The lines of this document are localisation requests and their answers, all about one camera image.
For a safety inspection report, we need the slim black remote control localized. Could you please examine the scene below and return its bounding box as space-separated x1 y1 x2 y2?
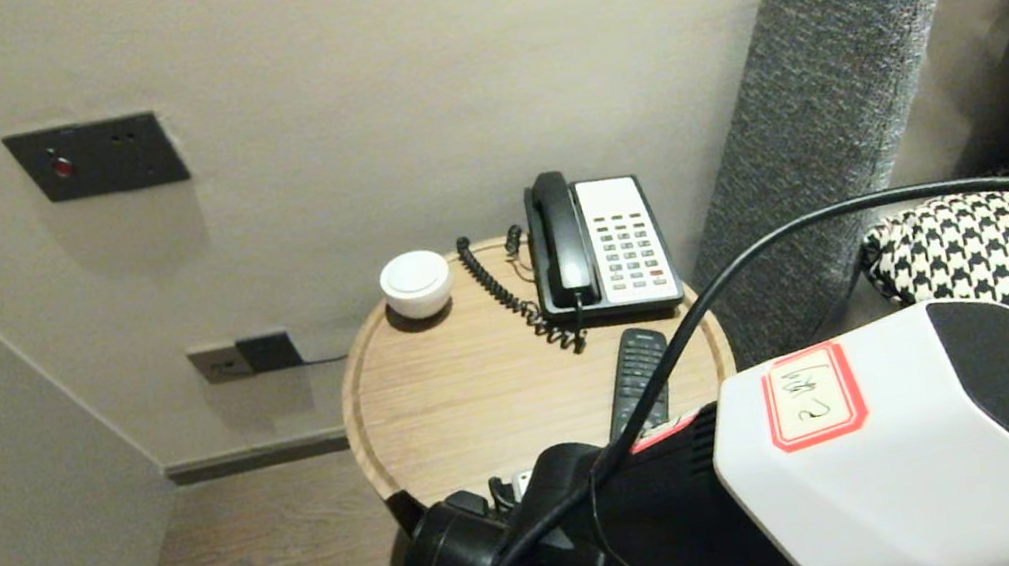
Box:
594 323 683 444

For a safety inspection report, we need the black telephone handset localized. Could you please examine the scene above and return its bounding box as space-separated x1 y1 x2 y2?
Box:
527 167 602 312

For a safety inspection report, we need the white round puck device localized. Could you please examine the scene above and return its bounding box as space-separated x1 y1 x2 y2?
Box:
375 245 458 325

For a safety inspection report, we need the round wooden nightstand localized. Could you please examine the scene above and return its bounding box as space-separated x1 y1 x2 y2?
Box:
317 202 751 525

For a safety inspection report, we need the black and white desk telephone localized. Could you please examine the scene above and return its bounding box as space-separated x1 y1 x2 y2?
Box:
520 167 688 333

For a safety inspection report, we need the brown skirting board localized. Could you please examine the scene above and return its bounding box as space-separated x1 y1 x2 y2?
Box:
163 429 353 489

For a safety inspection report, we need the grey upholstered headboard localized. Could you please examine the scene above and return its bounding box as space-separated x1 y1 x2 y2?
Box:
652 0 1009 373

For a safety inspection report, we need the houndstooth black and white pillow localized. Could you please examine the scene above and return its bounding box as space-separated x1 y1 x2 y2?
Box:
852 147 1009 405

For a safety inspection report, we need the black coiled telephone cord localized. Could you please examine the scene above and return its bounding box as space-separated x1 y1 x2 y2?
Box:
455 217 589 370

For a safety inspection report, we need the grey wall socket plate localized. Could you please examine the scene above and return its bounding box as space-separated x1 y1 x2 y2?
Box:
186 340 255 388

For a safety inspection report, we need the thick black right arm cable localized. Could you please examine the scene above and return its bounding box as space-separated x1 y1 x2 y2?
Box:
381 171 1009 566

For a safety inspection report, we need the dark wall switch panel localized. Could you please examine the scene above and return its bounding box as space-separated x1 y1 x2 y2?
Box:
1 107 193 211

